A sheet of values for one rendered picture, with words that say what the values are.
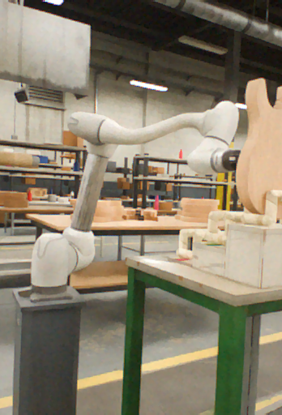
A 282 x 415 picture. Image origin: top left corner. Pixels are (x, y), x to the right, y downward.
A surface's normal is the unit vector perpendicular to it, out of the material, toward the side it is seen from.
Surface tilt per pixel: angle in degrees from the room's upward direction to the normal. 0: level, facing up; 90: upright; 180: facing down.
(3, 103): 90
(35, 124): 90
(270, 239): 90
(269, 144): 91
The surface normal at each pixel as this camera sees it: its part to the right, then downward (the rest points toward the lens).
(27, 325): -0.34, 0.04
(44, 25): 0.54, 0.07
